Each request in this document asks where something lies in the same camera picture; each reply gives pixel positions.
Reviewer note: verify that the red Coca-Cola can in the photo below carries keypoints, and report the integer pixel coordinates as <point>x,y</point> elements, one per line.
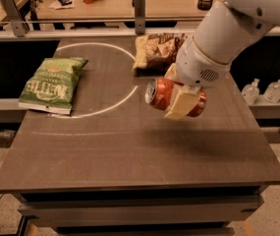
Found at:
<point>159,92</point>

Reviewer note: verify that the grey table drawer front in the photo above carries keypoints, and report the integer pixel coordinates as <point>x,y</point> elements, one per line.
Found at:
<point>142,212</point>

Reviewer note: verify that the clear sanitizer bottle left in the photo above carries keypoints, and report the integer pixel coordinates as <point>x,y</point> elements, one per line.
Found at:
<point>250,92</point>

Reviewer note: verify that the brown and cream snack bag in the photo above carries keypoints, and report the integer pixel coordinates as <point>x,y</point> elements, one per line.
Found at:
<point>157,52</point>

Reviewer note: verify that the black mesh cup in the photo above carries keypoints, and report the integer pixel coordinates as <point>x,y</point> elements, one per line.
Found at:
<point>204,5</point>

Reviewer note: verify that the metal bracket post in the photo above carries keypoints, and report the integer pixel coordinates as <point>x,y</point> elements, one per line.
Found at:
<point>139,6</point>
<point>18,23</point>

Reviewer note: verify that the clear sanitizer bottle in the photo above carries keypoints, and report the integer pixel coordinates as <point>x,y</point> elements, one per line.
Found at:
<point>250,92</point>
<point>272,93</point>

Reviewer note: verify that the metal rail behind table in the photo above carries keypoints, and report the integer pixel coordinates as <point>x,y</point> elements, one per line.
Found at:
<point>8,35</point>

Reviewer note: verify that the middle metal bracket post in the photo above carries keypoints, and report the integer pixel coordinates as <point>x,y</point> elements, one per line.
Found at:
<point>139,6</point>

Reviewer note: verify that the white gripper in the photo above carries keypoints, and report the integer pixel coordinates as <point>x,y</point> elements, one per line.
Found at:
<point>196,64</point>

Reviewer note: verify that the clear sanitizer bottle right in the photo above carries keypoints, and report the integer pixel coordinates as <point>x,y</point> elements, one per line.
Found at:
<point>272,93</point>

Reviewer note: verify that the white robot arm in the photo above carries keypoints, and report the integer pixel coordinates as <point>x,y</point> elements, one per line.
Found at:
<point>227,29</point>

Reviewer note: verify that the left metal bracket post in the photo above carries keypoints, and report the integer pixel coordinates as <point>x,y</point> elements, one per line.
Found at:
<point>18,23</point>

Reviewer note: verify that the green potato chip bag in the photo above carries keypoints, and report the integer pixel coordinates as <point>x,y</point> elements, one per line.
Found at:
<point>51,88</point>

